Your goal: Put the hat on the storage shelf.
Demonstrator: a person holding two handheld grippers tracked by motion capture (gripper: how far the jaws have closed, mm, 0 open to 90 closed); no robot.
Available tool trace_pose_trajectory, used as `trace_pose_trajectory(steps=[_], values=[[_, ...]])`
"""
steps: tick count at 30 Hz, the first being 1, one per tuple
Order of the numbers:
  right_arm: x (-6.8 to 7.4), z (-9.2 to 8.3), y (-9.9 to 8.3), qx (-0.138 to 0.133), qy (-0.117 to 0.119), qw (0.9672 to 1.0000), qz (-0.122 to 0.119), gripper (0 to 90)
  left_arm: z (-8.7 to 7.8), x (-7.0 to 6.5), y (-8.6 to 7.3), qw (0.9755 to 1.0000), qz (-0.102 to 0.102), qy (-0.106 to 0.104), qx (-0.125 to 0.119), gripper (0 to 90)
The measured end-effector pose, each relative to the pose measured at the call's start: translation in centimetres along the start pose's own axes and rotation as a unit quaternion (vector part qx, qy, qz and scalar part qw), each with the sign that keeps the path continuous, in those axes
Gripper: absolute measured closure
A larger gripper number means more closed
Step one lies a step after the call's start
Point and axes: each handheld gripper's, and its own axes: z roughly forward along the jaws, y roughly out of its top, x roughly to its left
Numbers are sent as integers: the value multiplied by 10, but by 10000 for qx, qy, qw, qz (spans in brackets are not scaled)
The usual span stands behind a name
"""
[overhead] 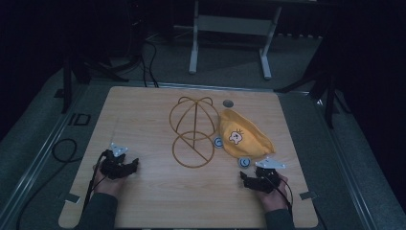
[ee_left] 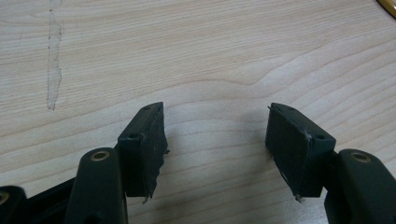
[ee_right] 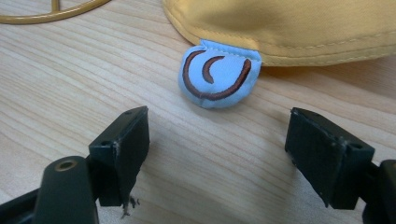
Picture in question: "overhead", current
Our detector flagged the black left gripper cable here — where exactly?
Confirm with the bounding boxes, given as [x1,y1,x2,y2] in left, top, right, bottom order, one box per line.
[82,150,109,214]

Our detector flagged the black cables on floor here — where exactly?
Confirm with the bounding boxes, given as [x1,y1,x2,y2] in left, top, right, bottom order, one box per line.
[139,37,160,89]

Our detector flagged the yellow hat with cartoon print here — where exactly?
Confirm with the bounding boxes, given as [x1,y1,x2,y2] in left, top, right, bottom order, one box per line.
[217,108,276,159]

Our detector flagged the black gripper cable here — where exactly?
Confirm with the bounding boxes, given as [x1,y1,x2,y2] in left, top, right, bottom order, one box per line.
[267,175,295,219]
[82,150,109,214]

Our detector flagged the black floor cable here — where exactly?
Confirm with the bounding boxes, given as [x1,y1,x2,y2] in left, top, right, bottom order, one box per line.
[14,138,79,230]

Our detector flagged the black metal stand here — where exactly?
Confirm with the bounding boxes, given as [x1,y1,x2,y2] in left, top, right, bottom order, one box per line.
[273,60,352,130]
[60,54,143,115]

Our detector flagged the person's left hand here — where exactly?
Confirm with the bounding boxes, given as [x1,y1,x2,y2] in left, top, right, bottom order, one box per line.
[92,161,129,198]

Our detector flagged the golden wire hat stand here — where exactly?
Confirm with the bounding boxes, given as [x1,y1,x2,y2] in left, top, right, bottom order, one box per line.
[169,96,221,170]

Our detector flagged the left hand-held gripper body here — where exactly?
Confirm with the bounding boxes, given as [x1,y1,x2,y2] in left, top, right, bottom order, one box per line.
[100,142,134,180]

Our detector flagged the person's right hand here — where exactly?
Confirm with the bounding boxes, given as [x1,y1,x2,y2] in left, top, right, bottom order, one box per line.
[255,172,290,213]

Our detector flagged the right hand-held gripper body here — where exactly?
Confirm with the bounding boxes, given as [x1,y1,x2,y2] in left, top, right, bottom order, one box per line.
[250,156,287,195]

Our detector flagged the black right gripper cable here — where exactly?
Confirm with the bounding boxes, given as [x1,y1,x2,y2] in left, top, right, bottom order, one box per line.
[267,175,295,219]

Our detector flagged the white metal table frame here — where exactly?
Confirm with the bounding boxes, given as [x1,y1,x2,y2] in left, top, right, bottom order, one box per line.
[188,0,284,81]

